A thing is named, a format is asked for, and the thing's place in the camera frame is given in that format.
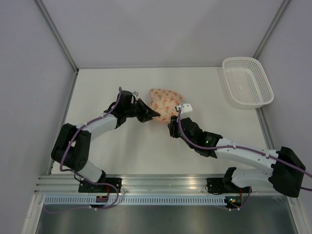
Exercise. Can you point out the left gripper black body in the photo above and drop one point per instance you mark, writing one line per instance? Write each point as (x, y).
(138, 110)

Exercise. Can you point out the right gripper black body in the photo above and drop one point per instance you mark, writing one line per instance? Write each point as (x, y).
(174, 131)

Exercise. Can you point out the floral mesh laundry bag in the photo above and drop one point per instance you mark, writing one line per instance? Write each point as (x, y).
(164, 102)

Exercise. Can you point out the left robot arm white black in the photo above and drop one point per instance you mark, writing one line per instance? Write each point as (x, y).
(72, 147)

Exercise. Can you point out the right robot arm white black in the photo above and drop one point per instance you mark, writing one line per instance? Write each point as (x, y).
(280, 169)

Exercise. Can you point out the white perforated plastic basket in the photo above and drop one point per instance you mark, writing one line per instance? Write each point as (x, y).
(246, 83)

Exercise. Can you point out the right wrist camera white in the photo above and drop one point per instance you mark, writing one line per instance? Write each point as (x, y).
(184, 108)

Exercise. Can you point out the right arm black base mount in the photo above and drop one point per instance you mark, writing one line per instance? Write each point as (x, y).
(215, 186)

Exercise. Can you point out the white slotted cable duct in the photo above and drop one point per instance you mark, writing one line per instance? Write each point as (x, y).
(135, 200)

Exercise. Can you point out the aluminium mounting rail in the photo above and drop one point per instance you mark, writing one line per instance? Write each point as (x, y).
(69, 184)

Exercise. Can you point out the left aluminium frame post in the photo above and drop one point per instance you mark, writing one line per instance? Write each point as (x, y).
(56, 34)

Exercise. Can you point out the aluminium frame post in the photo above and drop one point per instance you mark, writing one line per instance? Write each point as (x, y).
(56, 34)
(280, 12)

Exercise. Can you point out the right aluminium frame post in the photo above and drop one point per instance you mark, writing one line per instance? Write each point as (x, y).
(280, 12)

